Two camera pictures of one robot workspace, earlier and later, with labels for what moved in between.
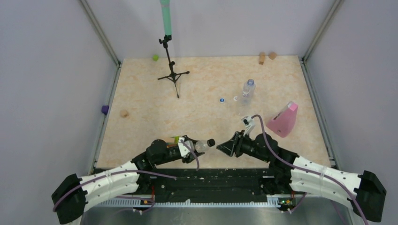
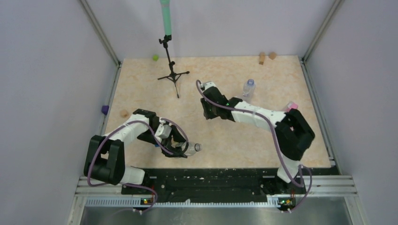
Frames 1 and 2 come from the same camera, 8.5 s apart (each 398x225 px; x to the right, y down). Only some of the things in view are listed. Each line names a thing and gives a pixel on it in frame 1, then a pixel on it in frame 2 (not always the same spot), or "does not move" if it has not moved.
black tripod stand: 172,75 does not move
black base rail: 169,182 does not move
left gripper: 188,159 → 166,143
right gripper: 235,143 → 209,115
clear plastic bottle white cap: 248,92 does not move
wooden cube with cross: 124,114 does not move
